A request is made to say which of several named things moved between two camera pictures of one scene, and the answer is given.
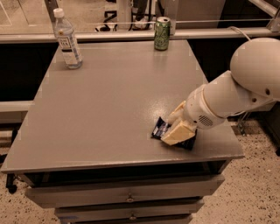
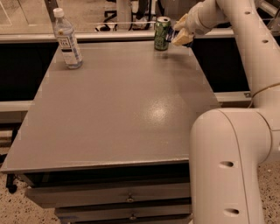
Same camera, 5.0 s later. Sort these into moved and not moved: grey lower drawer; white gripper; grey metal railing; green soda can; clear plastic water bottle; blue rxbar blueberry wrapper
Moved: blue rxbar blueberry wrapper; white gripper
Not moved: green soda can; grey metal railing; grey lower drawer; clear plastic water bottle
